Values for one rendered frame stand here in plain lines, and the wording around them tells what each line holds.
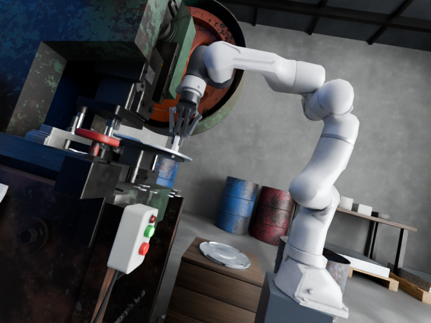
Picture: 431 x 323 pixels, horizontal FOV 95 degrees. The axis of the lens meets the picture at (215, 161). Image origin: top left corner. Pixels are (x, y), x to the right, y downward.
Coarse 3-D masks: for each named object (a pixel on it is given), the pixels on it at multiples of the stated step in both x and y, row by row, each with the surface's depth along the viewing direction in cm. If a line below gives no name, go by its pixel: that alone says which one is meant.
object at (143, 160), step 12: (120, 144) 72; (132, 144) 67; (120, 156) 69; (132, 156) 68; (144, 156) 71; (168, 156) 65; (132, 168) 68; (144, 168) 73; (132, 180) 68; (144, 180) 75
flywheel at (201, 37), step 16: (192, 16) 116; (208, 16) 115; (208, 32) 118; (224, 32) 113; (192, 48) 118; (176, 96) 115; (208, 96) 113; (224, 96) 109; (160, 112) 111; (176, 112) 110; (208, 112) 110
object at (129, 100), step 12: (156, 60) 80; (156, 72) 82; (108, 84) 70; (120, 84) 70; (132, 84) 69; (144, 84) 74; (96, 96) 70; (108, 96) 70; (120, 96) 69; (132, 96) 71; (144, 96) 73; (132, 108) 71; (144, 108) 75; (144, 120) 83
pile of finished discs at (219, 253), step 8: (200, 248) 106; (208, 248) 111; (216, 248) 112; (224, 248) 118; (232, 248) 122; (208, 256) 98; (216, 256) 102; (224, 256) 104; (232, 256) 106; (240, 256) 111; (232, 264) 97; (240, 264) 100; (248, 264) 102
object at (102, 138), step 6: (78, 132) 37; (84, 132) 37; (90, 132) 37; (96, 132) 38; (90, 138) 37; (96, 138) 37; (102, 138) 37; (108, 138) 38; (114, 138) 40; (96, 144) 39; (108, 144) 40; (114, 144) 40; (90, 150) 39; (96, 150) 39
